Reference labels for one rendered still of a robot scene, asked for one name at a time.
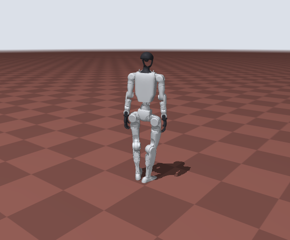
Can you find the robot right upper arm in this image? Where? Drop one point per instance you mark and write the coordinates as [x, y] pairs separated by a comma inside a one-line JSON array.
[[161, 86]]

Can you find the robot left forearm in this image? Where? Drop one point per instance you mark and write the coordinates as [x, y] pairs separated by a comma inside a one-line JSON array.
[[127, 105]]

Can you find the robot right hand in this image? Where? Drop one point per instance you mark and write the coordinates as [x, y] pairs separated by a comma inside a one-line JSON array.
[[164, 123]]

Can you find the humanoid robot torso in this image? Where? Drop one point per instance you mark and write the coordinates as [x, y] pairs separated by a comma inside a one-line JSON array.
[[145, 91]]

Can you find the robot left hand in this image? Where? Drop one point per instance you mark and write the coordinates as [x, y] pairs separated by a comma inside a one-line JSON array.
[[126, 120]]

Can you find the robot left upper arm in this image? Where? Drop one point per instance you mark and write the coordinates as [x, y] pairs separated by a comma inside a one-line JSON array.
[[130, 85]]

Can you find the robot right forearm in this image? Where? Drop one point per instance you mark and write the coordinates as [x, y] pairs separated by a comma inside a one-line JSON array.
[[163, 107]]

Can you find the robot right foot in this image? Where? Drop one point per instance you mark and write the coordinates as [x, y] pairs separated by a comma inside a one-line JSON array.
[[145, 179]]

